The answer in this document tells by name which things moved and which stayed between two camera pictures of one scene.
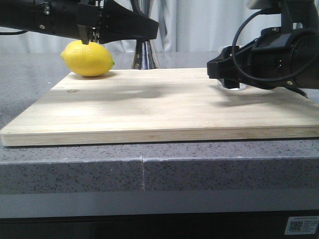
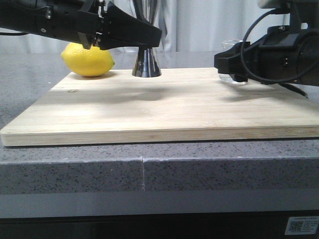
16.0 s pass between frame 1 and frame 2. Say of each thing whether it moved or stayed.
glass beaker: moved
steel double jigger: moved
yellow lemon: stayed
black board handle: stayed
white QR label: stayed
